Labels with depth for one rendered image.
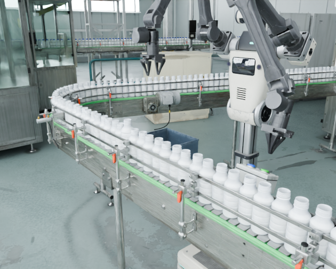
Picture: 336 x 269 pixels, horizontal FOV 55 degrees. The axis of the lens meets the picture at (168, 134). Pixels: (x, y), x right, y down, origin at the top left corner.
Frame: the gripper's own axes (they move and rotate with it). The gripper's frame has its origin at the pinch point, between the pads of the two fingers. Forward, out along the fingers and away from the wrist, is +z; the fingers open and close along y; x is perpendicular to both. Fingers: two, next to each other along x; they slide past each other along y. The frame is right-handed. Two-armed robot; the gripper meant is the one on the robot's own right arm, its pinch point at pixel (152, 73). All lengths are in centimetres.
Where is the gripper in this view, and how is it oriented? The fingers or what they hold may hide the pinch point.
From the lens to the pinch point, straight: 157.7
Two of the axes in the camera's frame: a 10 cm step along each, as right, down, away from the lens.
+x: 6.4, 2.4, -7.3
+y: -7.7, 2.0, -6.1
